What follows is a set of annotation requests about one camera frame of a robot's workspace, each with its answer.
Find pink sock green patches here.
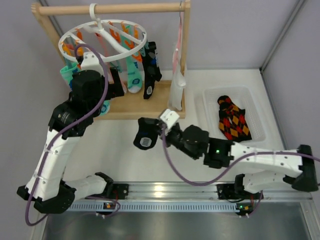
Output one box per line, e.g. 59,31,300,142
95,33,127,93

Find mint green sock blue hexagon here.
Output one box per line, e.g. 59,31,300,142
125,51,143,94

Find black sock white hexagon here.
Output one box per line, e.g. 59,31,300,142
142,41,162,100

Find round white clip hanger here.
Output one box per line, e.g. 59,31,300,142
57,3,147,62

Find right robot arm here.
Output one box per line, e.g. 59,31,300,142
158,123,320,194

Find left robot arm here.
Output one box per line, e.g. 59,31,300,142
17,70,115,214

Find wooden rack base tray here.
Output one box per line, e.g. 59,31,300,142
95,80,171,121

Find white plastic basket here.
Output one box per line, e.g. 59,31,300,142
194,85,267,146

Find white plastic bag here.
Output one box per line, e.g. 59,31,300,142
167,42,187,112

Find argyle red orange sock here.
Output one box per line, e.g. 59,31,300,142
217,95,252,143

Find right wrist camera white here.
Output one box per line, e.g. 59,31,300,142
158,108,180,131

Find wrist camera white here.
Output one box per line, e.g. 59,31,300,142
80,51,103,73
158,108,180,131

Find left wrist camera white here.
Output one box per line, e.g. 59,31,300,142
80,51,103,73

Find white perforated cable duct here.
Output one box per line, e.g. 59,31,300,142
68,200,251,213

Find wooden hanging rack frame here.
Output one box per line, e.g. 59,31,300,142
30,0,191,120

